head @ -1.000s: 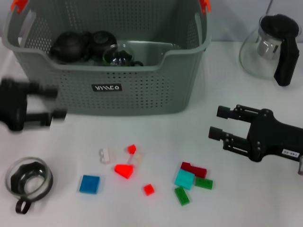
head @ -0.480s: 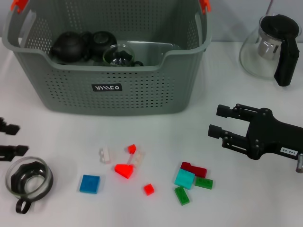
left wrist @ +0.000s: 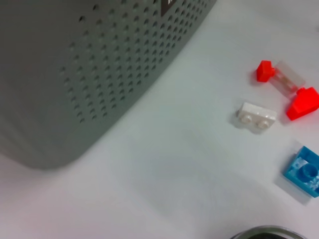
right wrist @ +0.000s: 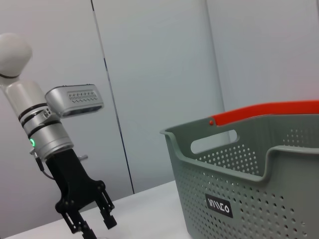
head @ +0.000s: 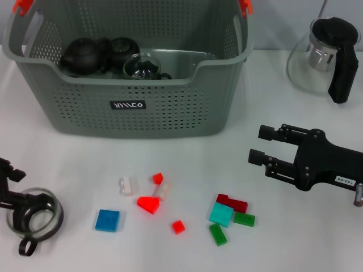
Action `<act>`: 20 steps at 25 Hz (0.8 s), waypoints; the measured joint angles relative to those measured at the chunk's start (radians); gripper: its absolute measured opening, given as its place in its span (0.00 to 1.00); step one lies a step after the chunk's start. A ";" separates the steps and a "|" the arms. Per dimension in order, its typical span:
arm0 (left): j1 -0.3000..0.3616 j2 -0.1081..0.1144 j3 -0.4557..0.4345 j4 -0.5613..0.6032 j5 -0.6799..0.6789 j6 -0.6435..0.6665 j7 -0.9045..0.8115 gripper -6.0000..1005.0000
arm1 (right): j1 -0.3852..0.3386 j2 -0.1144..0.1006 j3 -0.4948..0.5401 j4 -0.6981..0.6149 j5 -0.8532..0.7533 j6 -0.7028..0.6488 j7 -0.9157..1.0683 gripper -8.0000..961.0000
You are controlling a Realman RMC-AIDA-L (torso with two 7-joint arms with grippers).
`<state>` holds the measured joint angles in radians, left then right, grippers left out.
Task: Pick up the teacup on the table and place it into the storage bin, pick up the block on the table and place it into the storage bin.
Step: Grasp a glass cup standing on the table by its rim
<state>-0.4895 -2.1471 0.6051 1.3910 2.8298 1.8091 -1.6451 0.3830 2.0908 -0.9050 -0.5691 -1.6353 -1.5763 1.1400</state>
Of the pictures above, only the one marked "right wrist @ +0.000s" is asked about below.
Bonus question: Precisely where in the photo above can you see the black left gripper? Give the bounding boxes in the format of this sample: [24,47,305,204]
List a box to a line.
[46,148,118,239]

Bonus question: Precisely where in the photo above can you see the grey perforated storage bin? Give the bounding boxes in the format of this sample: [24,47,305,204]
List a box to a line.
[159,114,319,239]

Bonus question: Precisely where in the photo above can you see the dark left gripper cable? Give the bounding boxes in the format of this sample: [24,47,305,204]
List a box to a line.
[31,149,54,180]

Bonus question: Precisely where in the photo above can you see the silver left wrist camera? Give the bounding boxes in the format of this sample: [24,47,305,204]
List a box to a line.
[44,84,105,118]

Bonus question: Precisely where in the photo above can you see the orange bin carry handle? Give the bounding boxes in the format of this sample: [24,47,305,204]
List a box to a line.
[208,99,319,126]

